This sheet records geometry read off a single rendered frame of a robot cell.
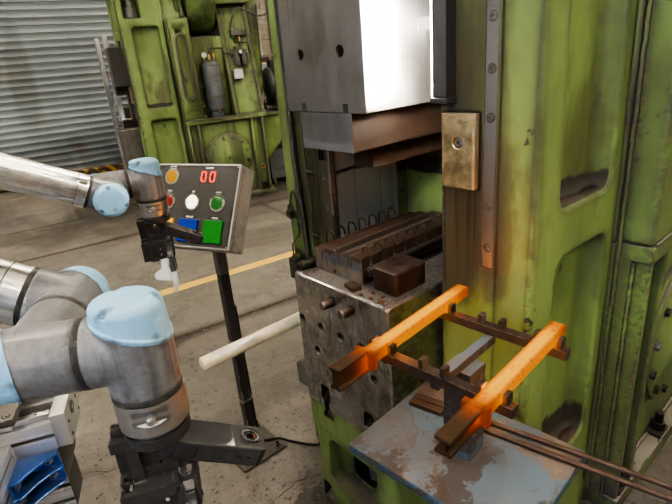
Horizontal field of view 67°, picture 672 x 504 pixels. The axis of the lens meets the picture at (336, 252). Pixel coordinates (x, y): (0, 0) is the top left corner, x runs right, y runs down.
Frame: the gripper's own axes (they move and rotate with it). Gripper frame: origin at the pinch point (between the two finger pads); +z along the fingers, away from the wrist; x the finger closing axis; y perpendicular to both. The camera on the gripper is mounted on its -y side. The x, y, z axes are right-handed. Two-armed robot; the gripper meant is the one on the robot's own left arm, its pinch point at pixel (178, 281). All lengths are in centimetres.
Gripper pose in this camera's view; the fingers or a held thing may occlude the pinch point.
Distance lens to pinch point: 151.6
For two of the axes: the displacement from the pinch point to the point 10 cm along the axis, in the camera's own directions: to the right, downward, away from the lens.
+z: 0.8, 9.3, 3.6
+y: -9.4, 1.9, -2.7
